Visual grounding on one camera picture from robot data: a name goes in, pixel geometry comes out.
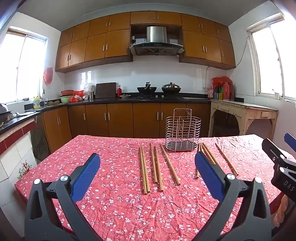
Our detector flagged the red plastic bag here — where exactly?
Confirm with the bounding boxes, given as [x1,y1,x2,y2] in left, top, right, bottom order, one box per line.
[69,90,84,102]

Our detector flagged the person's right hand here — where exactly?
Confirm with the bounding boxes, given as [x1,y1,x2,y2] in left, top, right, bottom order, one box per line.
[273,193,292,229]

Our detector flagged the cream wooden side table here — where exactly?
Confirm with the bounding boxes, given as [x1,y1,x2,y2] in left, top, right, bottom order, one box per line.
[208,99,279,141]

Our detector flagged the dark wooden cutting board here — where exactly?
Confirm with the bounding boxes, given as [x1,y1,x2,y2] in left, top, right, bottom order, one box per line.
[95,82,117,99]

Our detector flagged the black gas stove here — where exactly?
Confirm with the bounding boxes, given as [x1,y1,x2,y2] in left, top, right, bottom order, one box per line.
[134,95,185,100]

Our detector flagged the black wok with handle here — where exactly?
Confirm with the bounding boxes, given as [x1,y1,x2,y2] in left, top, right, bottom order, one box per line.
[137,82,157,93]

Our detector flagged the wok with metal lid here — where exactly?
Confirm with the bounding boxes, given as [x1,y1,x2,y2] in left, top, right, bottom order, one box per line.
[161,82,182,93]

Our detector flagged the metal wire utensil holder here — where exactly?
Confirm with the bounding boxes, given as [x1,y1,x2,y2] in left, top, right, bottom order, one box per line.
[165,108,201,152]

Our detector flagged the wooden cabinets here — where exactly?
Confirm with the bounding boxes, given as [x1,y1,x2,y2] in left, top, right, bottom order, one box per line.
[55,11,236,73]
[43,103,211,153]

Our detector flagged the wooden upper cabinets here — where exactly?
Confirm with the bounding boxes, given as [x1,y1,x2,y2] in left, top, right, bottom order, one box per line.
[55,11,236,73]

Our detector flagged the dark cloth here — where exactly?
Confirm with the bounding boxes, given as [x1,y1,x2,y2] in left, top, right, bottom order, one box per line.
[31,126,50,160]

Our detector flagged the steel kitchen sink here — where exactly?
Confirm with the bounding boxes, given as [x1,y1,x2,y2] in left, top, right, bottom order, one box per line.
[35,103,67,109]

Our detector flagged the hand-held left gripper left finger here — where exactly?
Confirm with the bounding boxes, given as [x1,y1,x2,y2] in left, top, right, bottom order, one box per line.
[24,153,101,241]

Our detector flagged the black kitchen countertop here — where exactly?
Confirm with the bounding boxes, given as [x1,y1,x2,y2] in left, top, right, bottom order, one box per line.
[0,92,212,135]

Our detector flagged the window with bright frame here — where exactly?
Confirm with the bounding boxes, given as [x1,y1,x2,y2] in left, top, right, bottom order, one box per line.
[0,28,49,103]

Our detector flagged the window with sliding panes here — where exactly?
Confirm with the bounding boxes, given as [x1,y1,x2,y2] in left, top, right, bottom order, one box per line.
[245,11,296,101]

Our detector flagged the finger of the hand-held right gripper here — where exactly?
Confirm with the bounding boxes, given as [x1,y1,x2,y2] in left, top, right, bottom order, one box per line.
[262,138,288,166]
[284,133,296,149]

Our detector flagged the red floral tablecloth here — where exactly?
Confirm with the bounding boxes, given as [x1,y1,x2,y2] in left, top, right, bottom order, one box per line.
[14,134,296,241]

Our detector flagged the steel range hood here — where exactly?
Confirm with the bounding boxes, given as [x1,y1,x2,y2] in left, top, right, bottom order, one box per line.
[129,26,185,56]

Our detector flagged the red bag hanging on wall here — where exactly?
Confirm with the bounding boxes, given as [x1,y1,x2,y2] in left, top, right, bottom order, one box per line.
[43,67,53,84]

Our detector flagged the wooden lower cabinets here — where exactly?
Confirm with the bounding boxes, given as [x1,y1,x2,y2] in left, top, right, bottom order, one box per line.
[43,103,211,153]

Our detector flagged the red bag over bottles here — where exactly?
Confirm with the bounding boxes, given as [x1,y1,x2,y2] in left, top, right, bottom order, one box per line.
[212,76,233,86]

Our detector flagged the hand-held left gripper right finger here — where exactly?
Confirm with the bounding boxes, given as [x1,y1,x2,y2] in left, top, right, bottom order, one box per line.
[194,152,274,241]

